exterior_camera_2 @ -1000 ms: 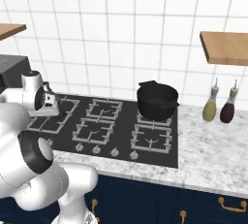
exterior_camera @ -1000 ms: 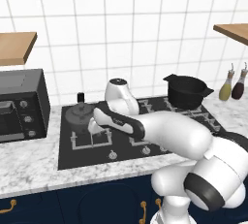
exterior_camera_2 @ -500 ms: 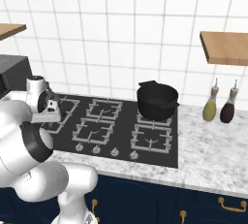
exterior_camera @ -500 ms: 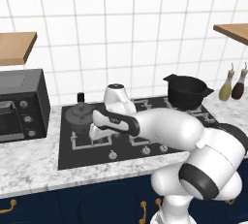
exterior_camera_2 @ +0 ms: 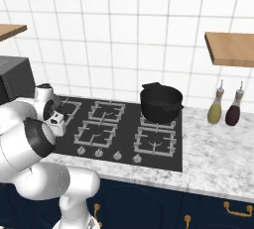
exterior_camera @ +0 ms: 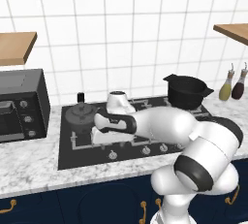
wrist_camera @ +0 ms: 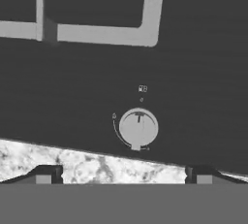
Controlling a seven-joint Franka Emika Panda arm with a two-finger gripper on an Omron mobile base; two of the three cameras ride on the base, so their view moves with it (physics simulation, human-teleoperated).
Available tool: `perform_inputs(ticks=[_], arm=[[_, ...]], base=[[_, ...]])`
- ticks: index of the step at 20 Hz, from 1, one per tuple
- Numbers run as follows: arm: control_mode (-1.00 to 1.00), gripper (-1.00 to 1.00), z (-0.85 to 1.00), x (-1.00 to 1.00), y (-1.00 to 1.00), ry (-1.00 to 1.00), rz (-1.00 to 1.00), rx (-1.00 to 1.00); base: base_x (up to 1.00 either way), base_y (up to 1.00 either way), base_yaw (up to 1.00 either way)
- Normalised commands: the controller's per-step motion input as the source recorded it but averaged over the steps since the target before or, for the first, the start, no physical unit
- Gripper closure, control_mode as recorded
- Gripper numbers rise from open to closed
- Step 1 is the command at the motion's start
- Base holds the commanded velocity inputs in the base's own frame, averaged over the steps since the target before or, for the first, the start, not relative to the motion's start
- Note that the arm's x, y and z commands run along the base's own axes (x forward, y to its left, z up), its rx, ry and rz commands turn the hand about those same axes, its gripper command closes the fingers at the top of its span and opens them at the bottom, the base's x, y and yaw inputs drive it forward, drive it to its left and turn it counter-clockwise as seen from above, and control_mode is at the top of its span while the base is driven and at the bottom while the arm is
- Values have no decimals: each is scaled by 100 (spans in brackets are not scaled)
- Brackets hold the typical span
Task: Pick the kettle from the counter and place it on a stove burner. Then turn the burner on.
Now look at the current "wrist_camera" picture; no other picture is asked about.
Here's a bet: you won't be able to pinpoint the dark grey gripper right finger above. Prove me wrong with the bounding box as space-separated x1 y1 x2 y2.
184 164 247 185

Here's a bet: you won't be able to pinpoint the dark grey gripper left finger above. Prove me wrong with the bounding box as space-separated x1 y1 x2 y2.
2 164 64 185

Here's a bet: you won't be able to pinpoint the grey round stove knob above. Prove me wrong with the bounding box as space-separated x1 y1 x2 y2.
118 107 160 152

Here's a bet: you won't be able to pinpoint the black stove hob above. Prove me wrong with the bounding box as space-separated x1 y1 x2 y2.
0 0 248 176

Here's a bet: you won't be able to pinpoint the grey stove burner grate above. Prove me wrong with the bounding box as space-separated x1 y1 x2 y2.
0 0 167 48

